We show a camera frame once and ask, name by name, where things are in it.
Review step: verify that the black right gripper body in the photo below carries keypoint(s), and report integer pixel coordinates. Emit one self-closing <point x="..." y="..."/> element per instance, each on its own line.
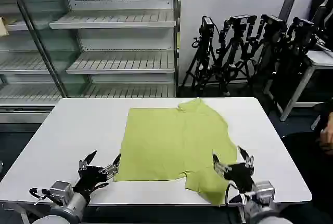
<point x="239" y="174"/>

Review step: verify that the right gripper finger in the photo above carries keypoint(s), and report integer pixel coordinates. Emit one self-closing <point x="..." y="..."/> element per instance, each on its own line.
<point x="247" y="157"/>
<point x="219" y="166"/>

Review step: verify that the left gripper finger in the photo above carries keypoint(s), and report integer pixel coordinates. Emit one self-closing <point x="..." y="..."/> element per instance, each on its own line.
<point x="88" y="158"/>
<point x="112" y="167"/>

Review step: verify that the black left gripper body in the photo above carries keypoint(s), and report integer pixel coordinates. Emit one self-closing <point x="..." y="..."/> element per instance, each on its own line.
<point x="89" y="177"/>

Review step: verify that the yellow-green shirt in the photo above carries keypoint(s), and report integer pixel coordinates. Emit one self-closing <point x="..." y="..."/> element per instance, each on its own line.
<point x="171" y="143"/>

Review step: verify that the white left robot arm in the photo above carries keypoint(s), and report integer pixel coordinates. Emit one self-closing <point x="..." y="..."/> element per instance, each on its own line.
<point x="68" y="204"/>

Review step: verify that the person's hand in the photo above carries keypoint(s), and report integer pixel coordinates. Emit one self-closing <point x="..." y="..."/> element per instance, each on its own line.
<point x="327" y="139"/>

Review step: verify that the glass-door shelf cabinet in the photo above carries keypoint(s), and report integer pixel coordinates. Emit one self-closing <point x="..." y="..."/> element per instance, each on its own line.
<point x="28" y="60"/>

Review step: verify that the white empty shelf unit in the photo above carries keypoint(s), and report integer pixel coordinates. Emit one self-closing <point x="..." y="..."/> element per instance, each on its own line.
<point x="122" y="39"/>

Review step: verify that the white desk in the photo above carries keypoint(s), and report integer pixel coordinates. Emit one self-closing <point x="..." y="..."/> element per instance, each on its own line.
<point x="321" y="57"/>

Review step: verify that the beige packet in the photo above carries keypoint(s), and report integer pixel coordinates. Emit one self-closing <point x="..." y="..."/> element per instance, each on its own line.
<point x="3" y="27"/>

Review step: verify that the black computer monitor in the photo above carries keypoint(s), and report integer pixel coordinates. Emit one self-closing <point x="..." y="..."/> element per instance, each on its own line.
<point x="323" y="18"/>

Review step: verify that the black tripod with camera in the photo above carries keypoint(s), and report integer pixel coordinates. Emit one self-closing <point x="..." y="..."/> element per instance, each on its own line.
<point x="299" y="52"/>
<point x="205" y="50"/>
<point x="235" y="52"/>
<point x="270" y="44"/>

